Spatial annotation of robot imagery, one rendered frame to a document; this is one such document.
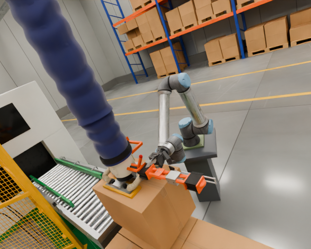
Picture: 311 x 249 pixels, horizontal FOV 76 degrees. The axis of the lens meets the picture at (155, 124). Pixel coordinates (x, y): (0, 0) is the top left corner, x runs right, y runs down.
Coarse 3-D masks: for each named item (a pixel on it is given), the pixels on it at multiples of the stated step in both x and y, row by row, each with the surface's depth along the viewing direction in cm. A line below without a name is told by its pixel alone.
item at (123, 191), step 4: (112, 180) 144; (104, 184) 149; (108, 184) 146; (124, 184) 134; (108, 188) 143; (112, 188) 141; (116, 188) 138; (120, 188) 136; (124, 188) 134; (136, 188) 130; (140, 188) 131; (116, 192) 137; (120, 192) 133; (124, 192) 131; (128, 192) 129; (132, 192) 128; (136, 192) 128; (128, 196) 127; (132, 196) 126
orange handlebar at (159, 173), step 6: (138, 144) 158; (132, 150) 153; (126, 168) 134; (132, 168) 130; (156, 168) 120; (162, 168) 117; (150, 174) 118; (156, 174) 114; (162, 174) 117; (180, 174) 107; (180, 180) 103; (204, 180) 97; (204, 186) 95
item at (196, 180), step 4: (188, 176) 101; (192, 176) 100; (196, 176) 99; (200, 176) 98; (184, 180) 100; (188, 180) 99; (192, 180) 98; (196, 180) 97; (200, 180) 96; (184, 184) 99; (188, 184) 99; (192, 184) 96; (196, 184) 94; (188, 188) 100; (192, 188) 99; (196, 188) 94
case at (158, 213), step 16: (144, 160) 161; (112, 176) 158; (96, 192) 152; (112, 192) 140; (144, 192) 127; (160, 192) 123; (176, 192) 134; (112, 208) 149; (128, 208) 123; (144, 208) 115; (160, 208) 123; (176, 208) 134; (192, 208) 147; (128, 224) 144; (144, 224) 120; (160, 224) 124; (176, 224) 135; (144, 240) 141; (160, 240) 124
